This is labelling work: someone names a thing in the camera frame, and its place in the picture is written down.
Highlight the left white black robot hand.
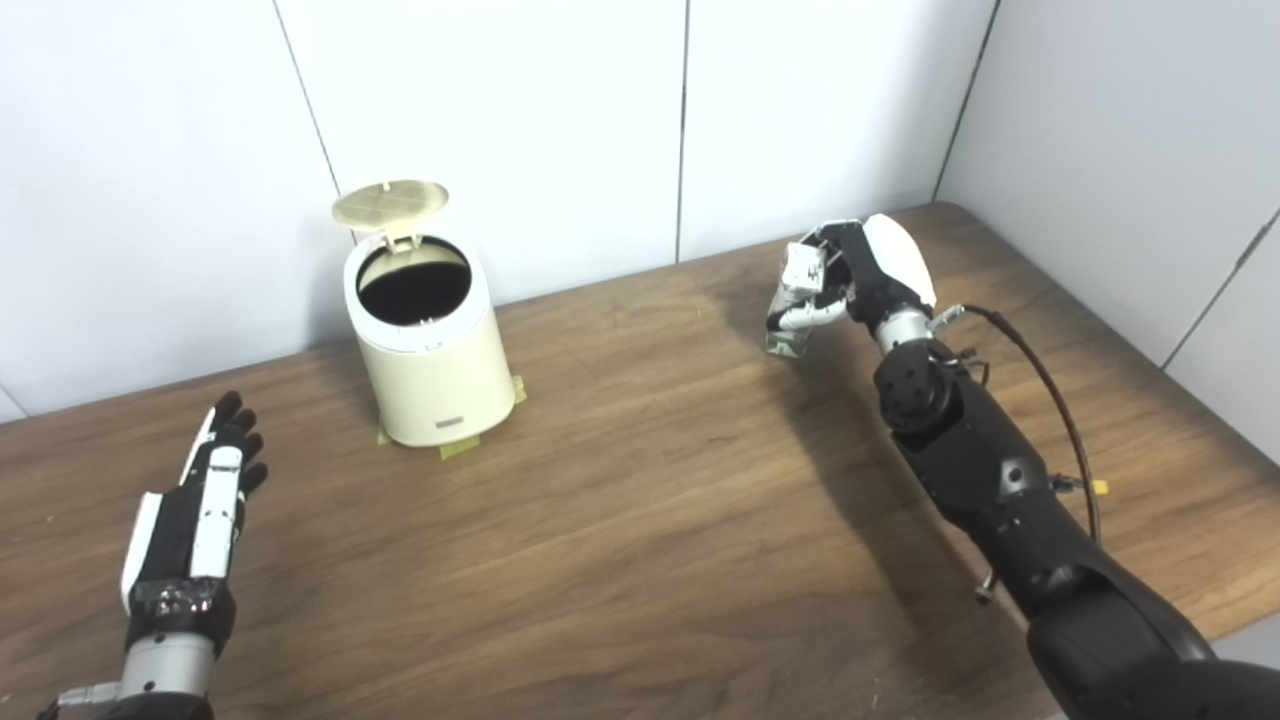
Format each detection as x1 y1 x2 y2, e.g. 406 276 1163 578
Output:
120 390 269 651

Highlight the cream-colored round bin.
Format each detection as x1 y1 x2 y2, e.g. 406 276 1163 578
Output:
343 232 516 448

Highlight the cream round bin lid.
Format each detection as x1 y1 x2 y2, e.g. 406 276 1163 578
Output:
332 180 451 251

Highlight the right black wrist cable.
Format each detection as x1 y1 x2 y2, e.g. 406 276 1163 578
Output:
930 305 1104 546

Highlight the white green milk carton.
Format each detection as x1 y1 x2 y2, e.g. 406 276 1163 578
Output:
765 240 829 358

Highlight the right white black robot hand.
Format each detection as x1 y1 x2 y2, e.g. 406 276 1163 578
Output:
767 213 939 333

